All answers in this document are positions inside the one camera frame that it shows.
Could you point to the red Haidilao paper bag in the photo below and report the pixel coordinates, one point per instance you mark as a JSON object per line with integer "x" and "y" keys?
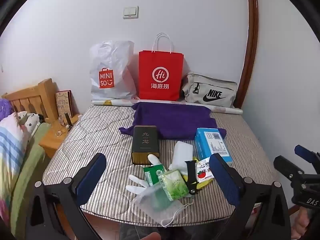
{"x": 160, "y": 73}

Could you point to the green sachet packet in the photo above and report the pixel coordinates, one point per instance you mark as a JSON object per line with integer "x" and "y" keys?
{"x": 151, "y": 173}

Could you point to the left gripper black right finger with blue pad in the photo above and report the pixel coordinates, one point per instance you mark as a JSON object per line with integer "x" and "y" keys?
{"x": 260, "y": 210}

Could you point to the white glove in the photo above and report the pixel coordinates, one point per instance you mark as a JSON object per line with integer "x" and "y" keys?
{"x": 142, "y": 184}

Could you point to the rolled patterned paper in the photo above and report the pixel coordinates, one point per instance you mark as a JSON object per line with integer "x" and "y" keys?
{"x": 131, "y": 102}

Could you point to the clear glass cup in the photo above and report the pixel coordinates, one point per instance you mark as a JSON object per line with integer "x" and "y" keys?
{"x": 60, "y": 126}

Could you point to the white spotted plush toy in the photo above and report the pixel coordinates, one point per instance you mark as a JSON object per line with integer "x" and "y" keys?
{"x": 30, "y": 122}

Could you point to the blue tissue pack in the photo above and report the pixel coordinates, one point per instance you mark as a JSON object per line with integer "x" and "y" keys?
{"x": 209, "y": 141}

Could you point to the wooden nightstand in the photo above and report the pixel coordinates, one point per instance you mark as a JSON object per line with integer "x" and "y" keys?
{"x": 50, "y": 143}

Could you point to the white foam sponge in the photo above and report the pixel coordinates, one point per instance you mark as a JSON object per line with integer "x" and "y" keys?
{"x": 182, "y": 152}

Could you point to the wooden headboard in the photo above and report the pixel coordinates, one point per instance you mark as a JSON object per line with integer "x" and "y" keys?
{"x": 38, "y": 99}

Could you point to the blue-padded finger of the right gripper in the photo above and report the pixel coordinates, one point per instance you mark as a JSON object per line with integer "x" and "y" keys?
{"x": 309, "y": 156}

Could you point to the person's right hand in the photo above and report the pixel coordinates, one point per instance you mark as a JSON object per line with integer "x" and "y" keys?
{"x": 300, "y": 224}

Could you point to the purple towel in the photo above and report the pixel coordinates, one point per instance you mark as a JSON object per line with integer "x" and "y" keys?
{"x": 173, "y": 122}

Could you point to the white Miniso plastic bag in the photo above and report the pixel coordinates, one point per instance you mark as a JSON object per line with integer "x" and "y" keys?
{"x": 109, "y": 72}

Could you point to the beige Nike waist bag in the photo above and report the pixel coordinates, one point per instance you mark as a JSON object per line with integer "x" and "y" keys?
{"x": 208, "y": 91}

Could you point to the tomato sticker card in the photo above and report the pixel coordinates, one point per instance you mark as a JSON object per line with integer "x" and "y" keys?
{"x": 203, "y": 172}

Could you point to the brown patterned notebook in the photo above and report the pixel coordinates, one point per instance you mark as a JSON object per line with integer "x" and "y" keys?
{"x": 64, "y": 103}

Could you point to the green blanket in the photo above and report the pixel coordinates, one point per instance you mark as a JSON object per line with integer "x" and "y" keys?
{"x": 34, "y": 165}

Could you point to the small dark bottle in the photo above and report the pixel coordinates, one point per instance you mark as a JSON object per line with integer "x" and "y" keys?
{"x": 69, "y": 123}

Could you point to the purple fluffy cushion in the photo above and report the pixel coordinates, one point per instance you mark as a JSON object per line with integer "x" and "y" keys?
{"x": 6, "y": 109}

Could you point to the white wall switch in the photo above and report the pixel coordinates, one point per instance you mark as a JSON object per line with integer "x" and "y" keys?
{"x": 130, "y": 12}

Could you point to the striped mattress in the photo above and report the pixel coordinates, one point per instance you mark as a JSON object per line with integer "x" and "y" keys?
{"x": 98, "y": 131}

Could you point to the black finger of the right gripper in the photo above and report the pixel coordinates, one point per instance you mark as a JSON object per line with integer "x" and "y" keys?
{"x": 287, "y": 168}

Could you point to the colourful striped pillow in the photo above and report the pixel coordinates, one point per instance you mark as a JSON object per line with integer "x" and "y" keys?
{"x": 13, "y": 144}

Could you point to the white mesh drawstring pouch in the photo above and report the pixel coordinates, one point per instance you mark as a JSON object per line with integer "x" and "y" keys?
{"x": 154, "y": 202}

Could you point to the dark green tea tin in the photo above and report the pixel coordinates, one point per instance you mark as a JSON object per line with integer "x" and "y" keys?
{"x": 144, "y": 143}

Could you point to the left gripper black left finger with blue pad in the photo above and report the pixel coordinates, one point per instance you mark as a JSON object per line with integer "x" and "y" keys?
{"x": 43, "y": 219}

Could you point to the brown wooden door frame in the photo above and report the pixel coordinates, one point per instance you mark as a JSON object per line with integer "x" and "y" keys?
{"x": 251, "y": 48}

